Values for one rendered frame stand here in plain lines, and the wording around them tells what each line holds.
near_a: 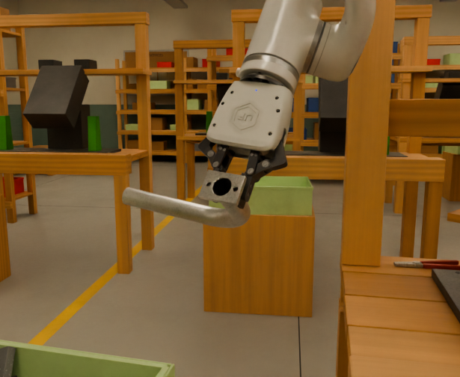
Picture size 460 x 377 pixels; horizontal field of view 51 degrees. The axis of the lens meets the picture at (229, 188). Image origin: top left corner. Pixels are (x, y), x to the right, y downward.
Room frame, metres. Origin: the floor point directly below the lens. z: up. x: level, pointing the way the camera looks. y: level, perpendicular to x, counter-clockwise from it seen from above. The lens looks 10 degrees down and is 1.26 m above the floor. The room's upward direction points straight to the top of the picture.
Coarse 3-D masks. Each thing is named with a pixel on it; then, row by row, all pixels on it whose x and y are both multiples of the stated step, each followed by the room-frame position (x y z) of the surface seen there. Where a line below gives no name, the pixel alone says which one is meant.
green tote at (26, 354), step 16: (16, 352) 0.56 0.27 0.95; (32, 352) 0.56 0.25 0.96; (48, 352) 0.55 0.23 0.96; (64, 352) 0.55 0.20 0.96; (80, 352) 0.55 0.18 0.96; (16, 368) 0.56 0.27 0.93; (32, 368) 0.56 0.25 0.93; (48, 368) 0.55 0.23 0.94; (64, 368) 0.55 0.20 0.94; (80, 368) 0.54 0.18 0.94; (96, 368) 0.53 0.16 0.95; (112, 368) 0.53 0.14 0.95; (128, 368) 0.52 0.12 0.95; (144, 368) 0.52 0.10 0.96; (160, 368) 0.51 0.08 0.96
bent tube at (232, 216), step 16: (208, 176) 0.62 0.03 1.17; (224, 176) 0.61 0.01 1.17; (240, 176) 0.61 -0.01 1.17; (128, 192) 0.79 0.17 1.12; (144, 192) 0.79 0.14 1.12; (208, 192) 0.61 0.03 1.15; (224, 192) 0.65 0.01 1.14; (240, 192) 0.59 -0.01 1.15; (144, 208) 0.78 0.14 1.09; (160, 208) 0.77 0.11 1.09; (176, 208) 0.76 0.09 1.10; (192, 208) 0.75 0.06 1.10; (208, 208) 0.75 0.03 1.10; (208, 224) 0.74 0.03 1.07; (224, 224) 0.71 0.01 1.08; (240, 224) 0.69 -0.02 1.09
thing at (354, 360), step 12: (360, 360) 0.63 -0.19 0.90; (372, 360) 0.63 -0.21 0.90; (384, 360) 0.63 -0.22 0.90; (396, 360) 0.63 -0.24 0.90; (348, 372) 0.64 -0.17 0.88; (360, 372) 0.60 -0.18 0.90; (372, 372) 0.60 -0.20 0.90; (384, 372) 0.60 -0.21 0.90; (396, 372) 0.60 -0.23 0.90; (408, 372) 0.60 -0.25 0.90; (420, 372) 0.60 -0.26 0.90; (432, 372) 0.60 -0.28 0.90; (444, 372) 0.60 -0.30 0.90; (456, 372) 0.60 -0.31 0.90
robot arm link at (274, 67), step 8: (248, 56) 0.69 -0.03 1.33; (256, 56) 0.68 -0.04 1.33; (264, 56) 0.67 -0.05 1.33; (272, 56) 0.67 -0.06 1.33; (248, 64) 0.68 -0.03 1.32; (256, 64) 0.67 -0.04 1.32; (264, 64) 0.66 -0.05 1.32; (272, 64) 0.66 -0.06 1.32; (280, 64) 0.67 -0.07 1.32; (288, 64) 0.67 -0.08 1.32; (240, 72) 0.69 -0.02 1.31; (248, 72) 0.68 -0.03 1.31; (256, 72) 0.67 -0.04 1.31; (264, 72) 0.66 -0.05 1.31; (272, 72) 0.66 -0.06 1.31; (280, 72) 0.66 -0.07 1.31; (288, 72) 0.67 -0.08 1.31; (296, 72) 0.68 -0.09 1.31; (280, 80) 0.67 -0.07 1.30; (288, 80) 0.67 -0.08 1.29; (296, 80) 0.68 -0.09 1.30; (288, 88) 0.68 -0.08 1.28
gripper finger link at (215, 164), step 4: (220, 144) 0.65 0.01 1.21; (220, 148) 0.65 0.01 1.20; (224, 148) 0.65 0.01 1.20; (220, 152) 0.65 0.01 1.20; (224, 152) 0.65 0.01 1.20; (228, 152) 0.65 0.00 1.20; (232, 152) 0.67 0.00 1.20; (216, 156) 0.65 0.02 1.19; (220, 156) 0.64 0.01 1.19; (224, 156) 0.65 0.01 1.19; (228, 156) 0.66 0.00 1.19; (232, 156) 0.67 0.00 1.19; (212, 160) 0.64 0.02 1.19; (216, 160) 0.64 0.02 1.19; (220, 160) 0.64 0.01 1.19; (224, 160) 0.66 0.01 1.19; (228, 160) 0.66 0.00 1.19; (212, 164) 0.64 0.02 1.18; (216, 164) 0.64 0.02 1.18; (220, 164) 0.64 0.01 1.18; (224, 164) 0.66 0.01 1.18; (228, 164) 0.66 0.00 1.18
